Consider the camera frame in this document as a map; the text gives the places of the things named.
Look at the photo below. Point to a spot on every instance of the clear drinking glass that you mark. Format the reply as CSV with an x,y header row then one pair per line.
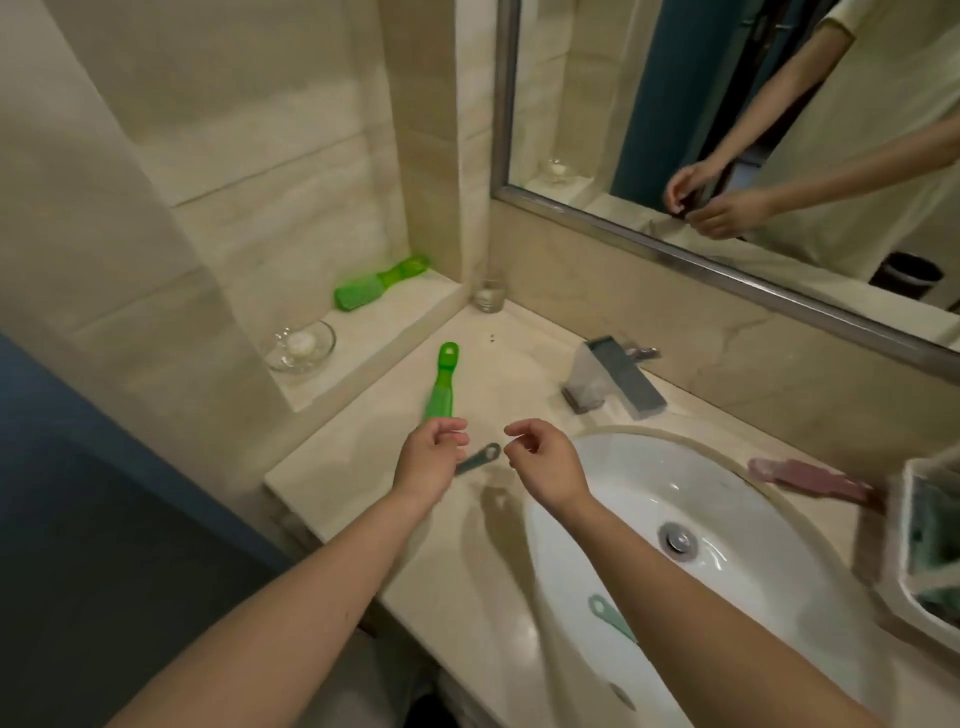
x,y
490,291

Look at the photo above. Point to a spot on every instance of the teal comb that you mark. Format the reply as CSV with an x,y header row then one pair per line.
x,y
611,619

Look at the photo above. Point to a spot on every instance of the chrome faucet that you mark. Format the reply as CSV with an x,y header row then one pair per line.
x,y
611,379

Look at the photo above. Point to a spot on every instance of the green plastic comb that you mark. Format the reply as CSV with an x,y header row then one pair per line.
x,y
441,386

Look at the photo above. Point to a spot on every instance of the chrome sink drain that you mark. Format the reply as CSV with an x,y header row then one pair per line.
x,y
678,539

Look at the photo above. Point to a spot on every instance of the white soap bar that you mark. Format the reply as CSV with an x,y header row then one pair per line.
x,y
301,344

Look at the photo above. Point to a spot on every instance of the white plastic basket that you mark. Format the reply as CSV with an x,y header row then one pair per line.
x,y
896,570

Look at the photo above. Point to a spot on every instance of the person's left forearm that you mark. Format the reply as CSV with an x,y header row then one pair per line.
x,y
300,600

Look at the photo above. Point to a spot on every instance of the white sink basin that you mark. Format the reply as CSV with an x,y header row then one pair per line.
x,y
720,510

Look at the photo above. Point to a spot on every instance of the person's right forearm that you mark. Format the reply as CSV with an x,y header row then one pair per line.
x,y
675,607

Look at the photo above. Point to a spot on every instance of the green plastic hairbrush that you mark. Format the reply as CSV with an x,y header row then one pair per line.
x,y
375,285

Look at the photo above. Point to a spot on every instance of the wall mirror with metal frame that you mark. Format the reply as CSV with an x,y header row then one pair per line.
x,y
675,90

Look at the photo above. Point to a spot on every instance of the pink comb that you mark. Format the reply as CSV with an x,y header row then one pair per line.
x,y
810,480

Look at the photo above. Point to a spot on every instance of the person's right thumb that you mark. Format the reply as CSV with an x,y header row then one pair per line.
x,y
523,454

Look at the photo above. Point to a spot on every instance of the glass soap dish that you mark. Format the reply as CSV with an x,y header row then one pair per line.
x,y
300,349

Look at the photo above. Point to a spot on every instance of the person's left hand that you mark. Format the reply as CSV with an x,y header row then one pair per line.
x,y
424,465

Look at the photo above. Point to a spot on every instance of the dark blue door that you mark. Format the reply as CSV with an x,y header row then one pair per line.
x,y
90,540

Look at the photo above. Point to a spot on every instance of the person's right hand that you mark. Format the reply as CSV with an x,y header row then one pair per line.
x,y
555,469

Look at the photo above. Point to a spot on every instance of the person's left thumb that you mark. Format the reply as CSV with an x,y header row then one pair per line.
x,y
454,442

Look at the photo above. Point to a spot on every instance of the grey-teal comb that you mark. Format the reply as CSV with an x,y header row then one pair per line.
x,y
480,457

